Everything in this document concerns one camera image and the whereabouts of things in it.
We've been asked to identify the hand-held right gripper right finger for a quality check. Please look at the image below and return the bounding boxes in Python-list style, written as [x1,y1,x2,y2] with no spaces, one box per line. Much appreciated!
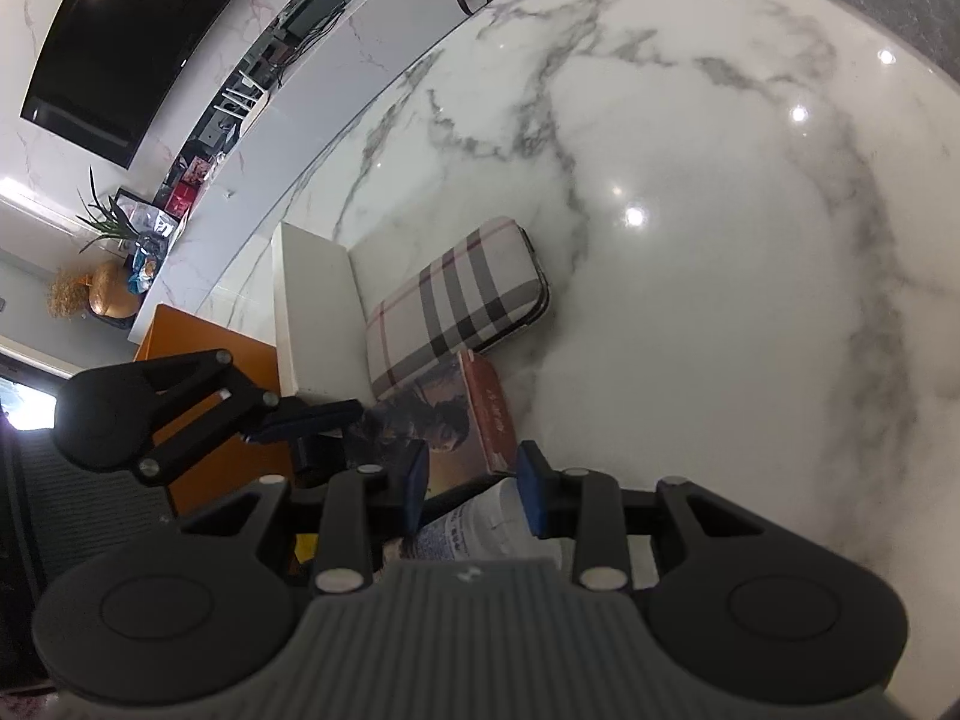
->
[517,439,760,592]

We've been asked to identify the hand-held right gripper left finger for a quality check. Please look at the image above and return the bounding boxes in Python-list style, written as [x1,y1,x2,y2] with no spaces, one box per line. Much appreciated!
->
[178,441,430,595]

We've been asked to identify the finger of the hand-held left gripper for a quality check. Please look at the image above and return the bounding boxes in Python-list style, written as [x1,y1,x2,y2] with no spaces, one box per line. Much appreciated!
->
[133,349,366,488]

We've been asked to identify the white plastic bottle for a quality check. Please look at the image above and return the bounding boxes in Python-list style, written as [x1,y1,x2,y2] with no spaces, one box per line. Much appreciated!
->
[382,476,565,565]

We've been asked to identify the book with red spine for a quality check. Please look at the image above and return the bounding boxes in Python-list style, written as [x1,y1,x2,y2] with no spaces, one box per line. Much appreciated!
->
[341,351,520,500]

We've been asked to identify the orange box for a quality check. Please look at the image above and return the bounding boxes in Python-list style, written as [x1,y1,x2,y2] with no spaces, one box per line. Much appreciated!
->
[135,304,299,518]

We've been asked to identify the dark ribbed rug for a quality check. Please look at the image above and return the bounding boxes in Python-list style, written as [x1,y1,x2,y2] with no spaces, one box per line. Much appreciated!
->
[11,431,181,601]

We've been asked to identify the white box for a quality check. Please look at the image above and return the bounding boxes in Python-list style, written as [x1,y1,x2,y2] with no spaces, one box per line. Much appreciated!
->
[271,221,373,407]

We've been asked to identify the gold vase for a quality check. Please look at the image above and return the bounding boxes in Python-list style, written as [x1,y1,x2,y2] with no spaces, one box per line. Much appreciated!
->
[86,259,145,322]

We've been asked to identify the dried grass bunch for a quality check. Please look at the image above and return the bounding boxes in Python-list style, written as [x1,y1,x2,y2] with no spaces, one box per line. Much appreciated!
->
[47,266,92,320]

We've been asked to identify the blue packet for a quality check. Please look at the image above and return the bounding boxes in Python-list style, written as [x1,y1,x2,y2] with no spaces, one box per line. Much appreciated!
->
[126,236,160,295]

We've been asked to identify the plaid hard case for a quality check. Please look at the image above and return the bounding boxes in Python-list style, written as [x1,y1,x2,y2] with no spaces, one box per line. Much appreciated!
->
[365,216,553,403]

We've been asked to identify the green potted plant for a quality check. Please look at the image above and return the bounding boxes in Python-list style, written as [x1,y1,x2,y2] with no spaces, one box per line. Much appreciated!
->
[75,167,142,254]

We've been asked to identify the white router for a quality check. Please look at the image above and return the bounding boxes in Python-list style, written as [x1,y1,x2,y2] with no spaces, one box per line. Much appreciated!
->
[220,71,260,119]

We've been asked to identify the black television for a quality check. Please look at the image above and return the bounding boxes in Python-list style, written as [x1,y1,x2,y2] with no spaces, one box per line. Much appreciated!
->
[19,0,283,170]

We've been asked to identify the white marble tv cabinet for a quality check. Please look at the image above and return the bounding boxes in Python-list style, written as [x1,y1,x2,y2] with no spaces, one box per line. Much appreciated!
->
[127,0,587,350]

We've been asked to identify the black picture frame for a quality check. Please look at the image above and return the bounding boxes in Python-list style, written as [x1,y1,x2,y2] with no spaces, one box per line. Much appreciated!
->
[115,187,185,242]

